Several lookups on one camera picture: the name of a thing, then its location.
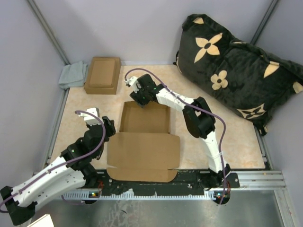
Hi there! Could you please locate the light blue folded cloth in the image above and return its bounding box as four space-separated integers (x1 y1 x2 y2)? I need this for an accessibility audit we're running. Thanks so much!
58 61 89 90

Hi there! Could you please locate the white board corner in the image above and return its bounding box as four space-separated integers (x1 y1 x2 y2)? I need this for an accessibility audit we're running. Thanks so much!
27 214 54 227

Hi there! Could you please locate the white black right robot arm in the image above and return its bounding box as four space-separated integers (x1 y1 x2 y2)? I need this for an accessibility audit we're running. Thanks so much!
125 74 231 189

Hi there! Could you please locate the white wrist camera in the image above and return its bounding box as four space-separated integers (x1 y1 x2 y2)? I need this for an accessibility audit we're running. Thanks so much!
125 76 139 93
75 107 100 126

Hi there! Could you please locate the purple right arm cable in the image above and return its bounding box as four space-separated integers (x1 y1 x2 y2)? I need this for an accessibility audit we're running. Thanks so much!
124 68 232 205

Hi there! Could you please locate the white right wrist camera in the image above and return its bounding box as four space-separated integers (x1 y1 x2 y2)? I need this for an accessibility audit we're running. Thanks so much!
125 76 139 93

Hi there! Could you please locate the large folded brown cardboard box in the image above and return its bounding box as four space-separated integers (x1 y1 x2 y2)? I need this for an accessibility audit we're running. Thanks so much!
84 57 121 95

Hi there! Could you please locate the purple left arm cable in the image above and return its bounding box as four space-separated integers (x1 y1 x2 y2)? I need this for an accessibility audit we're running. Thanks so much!
0 110 106 213

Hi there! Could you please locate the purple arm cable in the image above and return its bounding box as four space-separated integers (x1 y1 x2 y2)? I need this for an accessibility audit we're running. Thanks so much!
124 68 232 205
0 110 106 213

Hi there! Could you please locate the black plush flower-pattern pillow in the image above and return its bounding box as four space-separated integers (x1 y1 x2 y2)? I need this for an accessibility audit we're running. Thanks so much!
176 14 303 135

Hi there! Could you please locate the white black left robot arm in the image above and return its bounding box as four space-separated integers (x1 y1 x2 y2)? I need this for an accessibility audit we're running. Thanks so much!
0 116 116 226

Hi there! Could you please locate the small folded brown cardboard box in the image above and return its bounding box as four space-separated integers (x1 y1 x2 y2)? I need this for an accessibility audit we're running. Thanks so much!
89 59 115 87

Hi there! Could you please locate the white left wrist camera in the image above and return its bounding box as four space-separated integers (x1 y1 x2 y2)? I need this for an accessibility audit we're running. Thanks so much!
75 107 100 126

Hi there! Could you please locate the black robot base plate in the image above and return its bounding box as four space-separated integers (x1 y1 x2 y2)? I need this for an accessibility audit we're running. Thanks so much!
82 168 240 196

